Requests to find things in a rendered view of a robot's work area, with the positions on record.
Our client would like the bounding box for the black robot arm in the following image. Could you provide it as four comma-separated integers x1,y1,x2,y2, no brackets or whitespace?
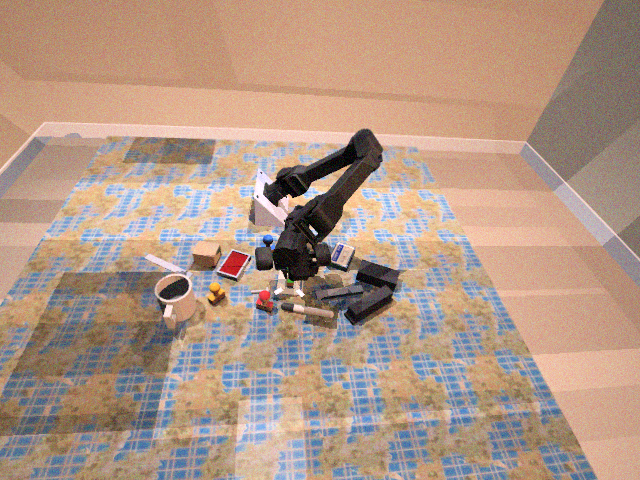
263,128,383,281

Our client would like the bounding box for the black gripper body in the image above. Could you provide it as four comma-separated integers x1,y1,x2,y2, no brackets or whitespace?
255,243,331,271

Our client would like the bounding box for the tan cube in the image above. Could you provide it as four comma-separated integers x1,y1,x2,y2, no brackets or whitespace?
193,241,221,268

